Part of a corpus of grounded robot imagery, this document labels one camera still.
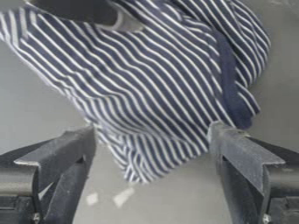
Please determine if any navy white striped t-shirt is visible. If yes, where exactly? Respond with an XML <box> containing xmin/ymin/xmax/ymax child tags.
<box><xmin>0</xmin><ymin>0</ymin><xmax>273</xmax><ymax>186</ymax></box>

